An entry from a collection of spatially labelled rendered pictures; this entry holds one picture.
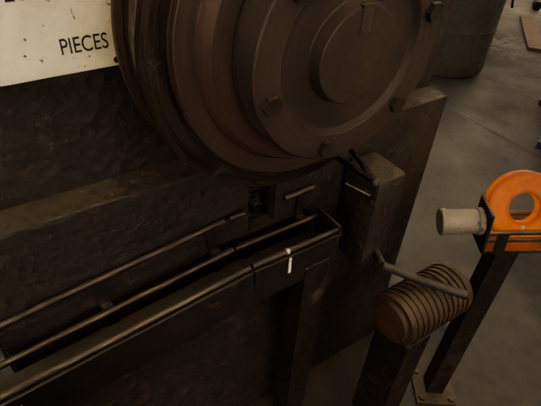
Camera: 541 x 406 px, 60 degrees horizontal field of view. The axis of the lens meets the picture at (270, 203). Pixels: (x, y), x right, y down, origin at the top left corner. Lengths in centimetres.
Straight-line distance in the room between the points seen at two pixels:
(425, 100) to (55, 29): 74
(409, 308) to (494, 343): 77
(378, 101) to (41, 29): 43
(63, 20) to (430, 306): 88
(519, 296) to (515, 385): 39
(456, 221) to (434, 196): 125
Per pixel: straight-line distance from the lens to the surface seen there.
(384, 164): 97
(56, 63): 66
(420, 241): 205
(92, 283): 82
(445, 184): 241
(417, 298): 110
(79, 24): 66
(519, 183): 112
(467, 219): 108
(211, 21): 52
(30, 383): 82
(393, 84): 67
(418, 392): 159
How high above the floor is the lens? 133
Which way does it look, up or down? 39 degrees down
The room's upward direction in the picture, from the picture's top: 4 degrees clockwise
